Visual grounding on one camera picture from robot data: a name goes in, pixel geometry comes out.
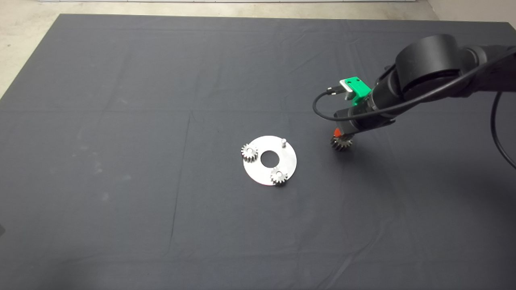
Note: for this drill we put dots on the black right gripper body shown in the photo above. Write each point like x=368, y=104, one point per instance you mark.
x=360, y=119

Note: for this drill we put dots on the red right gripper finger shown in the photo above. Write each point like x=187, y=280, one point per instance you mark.
x=338, y=133

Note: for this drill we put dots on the large dark steel gear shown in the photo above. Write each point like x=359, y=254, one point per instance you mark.
x=336, y=146

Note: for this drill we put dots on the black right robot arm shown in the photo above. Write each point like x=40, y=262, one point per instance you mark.
x=427, y=60

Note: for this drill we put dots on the round metal plate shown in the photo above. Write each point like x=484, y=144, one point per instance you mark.
x=258, y=173

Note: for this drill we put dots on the dark grey table cloth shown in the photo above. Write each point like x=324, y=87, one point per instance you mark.
x=121, y=161

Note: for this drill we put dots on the small silver camera box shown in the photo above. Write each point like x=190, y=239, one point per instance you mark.
x=347, y=90

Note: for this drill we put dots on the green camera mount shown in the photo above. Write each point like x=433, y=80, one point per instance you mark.
x=360, y=86

